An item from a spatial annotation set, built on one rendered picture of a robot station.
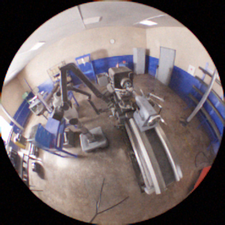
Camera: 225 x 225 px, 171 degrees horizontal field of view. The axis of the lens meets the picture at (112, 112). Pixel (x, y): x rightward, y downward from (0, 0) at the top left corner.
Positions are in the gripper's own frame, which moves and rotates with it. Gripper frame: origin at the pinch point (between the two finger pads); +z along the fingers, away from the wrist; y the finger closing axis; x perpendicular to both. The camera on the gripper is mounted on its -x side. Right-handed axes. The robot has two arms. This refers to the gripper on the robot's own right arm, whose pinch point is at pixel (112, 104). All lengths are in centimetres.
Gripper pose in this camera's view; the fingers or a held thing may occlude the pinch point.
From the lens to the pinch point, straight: 92.7
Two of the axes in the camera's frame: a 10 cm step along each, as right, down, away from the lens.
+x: -7.3, 6.4, 2.3
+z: 5.7, 3.8, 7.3
